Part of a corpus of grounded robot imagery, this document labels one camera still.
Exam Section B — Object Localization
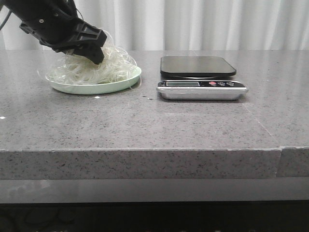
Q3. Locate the black cable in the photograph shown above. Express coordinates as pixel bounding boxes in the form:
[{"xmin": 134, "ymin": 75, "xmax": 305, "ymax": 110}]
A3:
[{"xmin": 0, "ymin": 4, "xmax": 13, "ymax": 31}]

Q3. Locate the white curtain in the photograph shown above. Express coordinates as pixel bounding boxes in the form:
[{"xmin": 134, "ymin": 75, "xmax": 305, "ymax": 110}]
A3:
[{"xmin": 0, "ymin": 0, "xmax": 309, "ymax": 51}]

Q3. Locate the digital kitchen scale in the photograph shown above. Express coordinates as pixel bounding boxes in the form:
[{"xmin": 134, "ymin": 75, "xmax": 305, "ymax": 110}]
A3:
[{"xmin": 156, "ymin": 56, "xmax": 248, "ymax": 101}]

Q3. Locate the white vermicelli bundle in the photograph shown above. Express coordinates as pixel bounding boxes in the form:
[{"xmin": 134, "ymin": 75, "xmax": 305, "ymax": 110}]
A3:
[{"xmin": 44, "ymin": 30, "xmax": 138, "ymax": 85}]

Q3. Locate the light green plate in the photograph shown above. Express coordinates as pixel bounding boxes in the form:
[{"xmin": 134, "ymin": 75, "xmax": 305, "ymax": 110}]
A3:
[{"xmin": 46, "ymin": 66, "xmax": 141, "ymax": 95}]

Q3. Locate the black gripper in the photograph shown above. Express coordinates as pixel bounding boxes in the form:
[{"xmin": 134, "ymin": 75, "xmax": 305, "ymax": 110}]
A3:
[{"xmin": 4, "ymin": 0, "xmax": 107, "ymax": 65}]

